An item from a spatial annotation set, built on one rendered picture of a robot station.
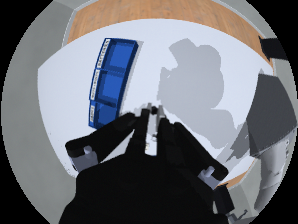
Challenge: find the blue three-compartment tray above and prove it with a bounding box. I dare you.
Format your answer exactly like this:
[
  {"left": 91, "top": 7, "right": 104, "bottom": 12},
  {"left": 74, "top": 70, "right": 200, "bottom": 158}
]
[{"left": 88, "top": 38, "right": 139, "bottom": 129}]

